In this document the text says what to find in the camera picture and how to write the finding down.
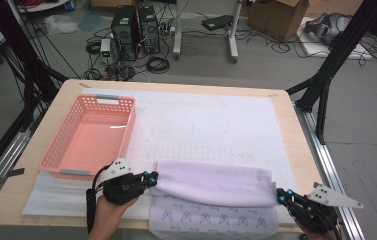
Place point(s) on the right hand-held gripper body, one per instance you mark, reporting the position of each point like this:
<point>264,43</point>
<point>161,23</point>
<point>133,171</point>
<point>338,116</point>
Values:
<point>312,210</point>

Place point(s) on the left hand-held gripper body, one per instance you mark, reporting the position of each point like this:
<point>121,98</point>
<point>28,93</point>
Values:
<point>122,190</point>

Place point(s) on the pink plastic basket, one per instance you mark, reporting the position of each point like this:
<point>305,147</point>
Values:
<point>89,140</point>

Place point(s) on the lilac printed towel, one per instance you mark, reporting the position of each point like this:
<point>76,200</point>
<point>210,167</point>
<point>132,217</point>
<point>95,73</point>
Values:
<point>216,186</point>

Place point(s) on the person's right hand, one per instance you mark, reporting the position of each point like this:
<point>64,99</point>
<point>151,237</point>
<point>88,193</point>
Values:
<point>312,234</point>

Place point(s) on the person's left hand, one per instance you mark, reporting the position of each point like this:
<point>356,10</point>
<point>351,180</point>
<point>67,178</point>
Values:
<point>112,216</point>

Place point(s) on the grey-white foam sheet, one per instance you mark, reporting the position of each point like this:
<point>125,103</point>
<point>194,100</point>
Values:
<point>62,200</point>

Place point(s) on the white grid mat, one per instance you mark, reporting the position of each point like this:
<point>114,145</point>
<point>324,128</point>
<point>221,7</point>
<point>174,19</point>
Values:
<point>209,116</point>

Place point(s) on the white power box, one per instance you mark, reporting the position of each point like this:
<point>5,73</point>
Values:
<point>105,46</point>

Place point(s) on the black computer tower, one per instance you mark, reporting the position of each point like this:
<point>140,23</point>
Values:
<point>149,30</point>
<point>124,33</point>

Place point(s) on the white floor board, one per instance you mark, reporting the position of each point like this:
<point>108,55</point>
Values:
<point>312,48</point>

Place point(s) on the white metal stand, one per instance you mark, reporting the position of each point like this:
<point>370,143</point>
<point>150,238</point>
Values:
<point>232,40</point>

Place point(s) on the teal floor sheet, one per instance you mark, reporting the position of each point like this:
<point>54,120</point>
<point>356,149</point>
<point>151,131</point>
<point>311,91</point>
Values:
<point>90,20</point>

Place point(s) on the black flat device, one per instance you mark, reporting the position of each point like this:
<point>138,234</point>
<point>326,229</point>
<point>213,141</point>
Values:
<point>217,22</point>

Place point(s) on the grey helmet-like device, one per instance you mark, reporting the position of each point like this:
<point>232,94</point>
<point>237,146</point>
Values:
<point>326,26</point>

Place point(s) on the clear plastic bag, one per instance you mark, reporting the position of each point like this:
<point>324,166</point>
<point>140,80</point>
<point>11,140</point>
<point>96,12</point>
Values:
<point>61,24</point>

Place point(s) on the brown cardboard box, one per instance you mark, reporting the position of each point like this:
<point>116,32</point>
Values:
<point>276,20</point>

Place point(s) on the round white table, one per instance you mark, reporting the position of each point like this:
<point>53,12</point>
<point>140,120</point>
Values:
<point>42,6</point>

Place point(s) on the aluminium rail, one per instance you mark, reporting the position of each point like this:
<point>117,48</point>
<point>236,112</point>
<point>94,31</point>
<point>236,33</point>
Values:
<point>322,160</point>
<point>6,156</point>

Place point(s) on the black clamp bracket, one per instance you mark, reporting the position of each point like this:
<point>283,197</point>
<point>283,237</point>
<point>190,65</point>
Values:
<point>12,173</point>

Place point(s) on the black metal frame stand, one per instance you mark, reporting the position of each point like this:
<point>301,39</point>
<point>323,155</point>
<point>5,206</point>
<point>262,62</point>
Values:
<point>32,76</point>
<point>339,50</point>

